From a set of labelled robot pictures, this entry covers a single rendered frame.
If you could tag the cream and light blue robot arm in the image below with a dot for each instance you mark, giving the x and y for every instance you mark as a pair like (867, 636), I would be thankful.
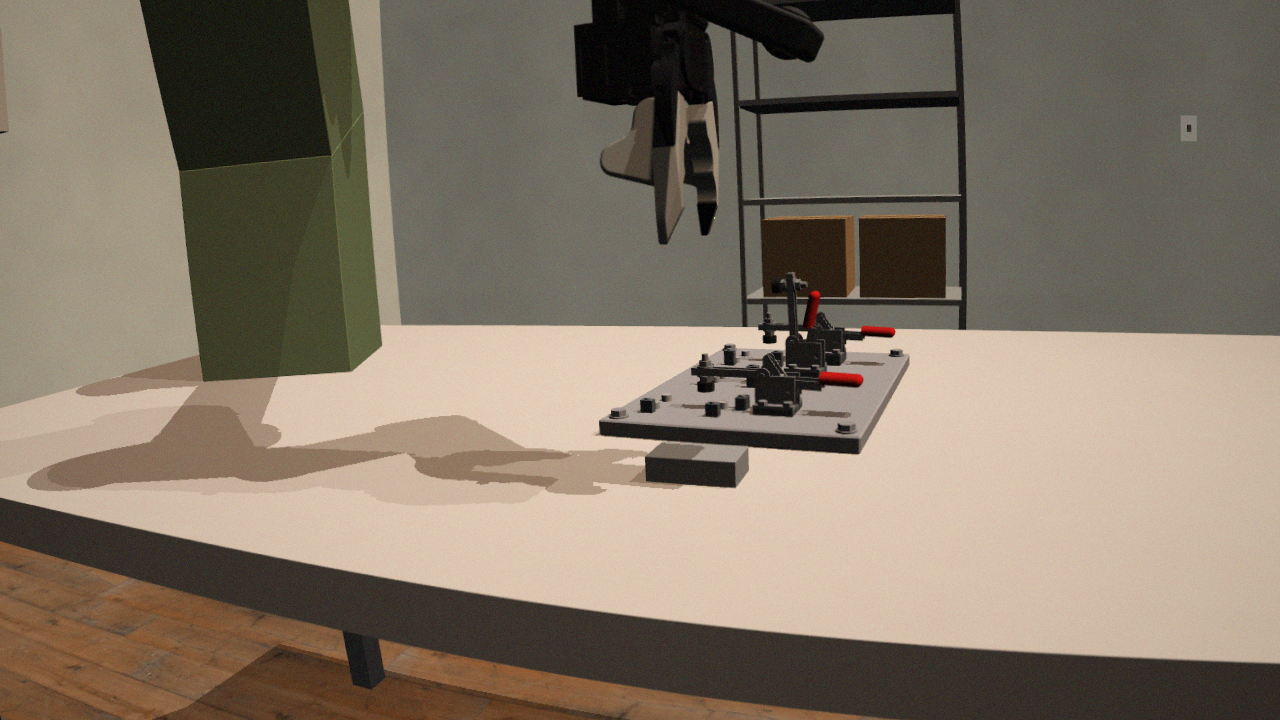
(786, 33)

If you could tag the red-handled toggle clamp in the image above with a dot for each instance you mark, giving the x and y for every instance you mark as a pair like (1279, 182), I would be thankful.
(835, 340)

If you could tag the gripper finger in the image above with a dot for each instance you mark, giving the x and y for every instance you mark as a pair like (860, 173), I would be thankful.
(701, 157)
(652, 153)

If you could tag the grey toggle clamp with red handle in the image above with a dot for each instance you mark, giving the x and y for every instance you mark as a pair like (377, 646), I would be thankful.
(776, 395)

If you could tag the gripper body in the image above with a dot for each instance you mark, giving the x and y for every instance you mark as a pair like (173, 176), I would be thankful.
(614, 56)

